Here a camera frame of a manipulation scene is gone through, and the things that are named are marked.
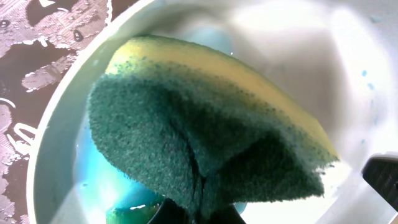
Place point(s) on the green yellow sponge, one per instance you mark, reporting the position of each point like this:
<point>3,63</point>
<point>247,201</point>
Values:
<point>203,128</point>

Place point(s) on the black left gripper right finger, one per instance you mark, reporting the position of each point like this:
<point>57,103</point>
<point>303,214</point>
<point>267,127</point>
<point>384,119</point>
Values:
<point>227,215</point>

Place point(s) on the large black tray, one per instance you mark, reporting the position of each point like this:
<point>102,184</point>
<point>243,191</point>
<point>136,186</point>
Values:
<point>39,42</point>

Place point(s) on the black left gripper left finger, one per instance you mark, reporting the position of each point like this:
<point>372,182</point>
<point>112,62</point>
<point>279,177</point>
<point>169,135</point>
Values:
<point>169,213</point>

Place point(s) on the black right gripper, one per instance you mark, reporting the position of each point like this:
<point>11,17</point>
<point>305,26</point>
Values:
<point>380,172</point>

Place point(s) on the white plate with streak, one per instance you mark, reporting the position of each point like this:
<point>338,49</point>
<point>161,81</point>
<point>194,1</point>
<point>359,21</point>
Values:
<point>336,59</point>

